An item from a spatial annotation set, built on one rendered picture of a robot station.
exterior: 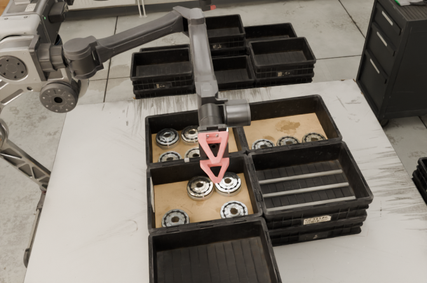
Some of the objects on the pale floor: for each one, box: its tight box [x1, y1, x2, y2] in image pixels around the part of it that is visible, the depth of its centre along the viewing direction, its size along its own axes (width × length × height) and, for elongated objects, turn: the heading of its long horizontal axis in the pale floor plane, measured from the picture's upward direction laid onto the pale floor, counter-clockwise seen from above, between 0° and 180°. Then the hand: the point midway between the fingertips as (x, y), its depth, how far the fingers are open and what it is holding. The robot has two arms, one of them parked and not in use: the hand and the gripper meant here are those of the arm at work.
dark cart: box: [356, 0, 427, 128], centre depth 286 cm, size 60×45×90 cm
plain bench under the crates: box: [23, 79, 427, 283], centre depth 196 cm, size 160×160×70 cm
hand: (216, 170), depth 90 cm, fingers open, 6 cm apart
